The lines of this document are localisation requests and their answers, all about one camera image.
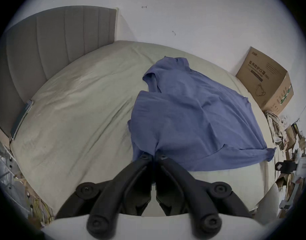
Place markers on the brown cardboard carton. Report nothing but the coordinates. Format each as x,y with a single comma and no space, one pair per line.
268,84

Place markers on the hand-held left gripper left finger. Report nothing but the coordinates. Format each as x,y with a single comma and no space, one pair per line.
110,196

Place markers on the blue shirt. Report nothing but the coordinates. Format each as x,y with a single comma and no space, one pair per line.
193,114

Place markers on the grey padded headboard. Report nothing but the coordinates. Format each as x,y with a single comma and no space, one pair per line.
42,49

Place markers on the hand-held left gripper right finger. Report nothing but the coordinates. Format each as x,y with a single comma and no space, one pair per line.
193,196

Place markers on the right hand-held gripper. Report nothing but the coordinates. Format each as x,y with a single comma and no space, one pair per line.
297,169

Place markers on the bed with pale green sheet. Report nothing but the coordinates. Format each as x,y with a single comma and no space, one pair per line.
75,119

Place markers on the phone with dark screen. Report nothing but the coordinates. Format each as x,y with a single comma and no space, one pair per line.
22,117

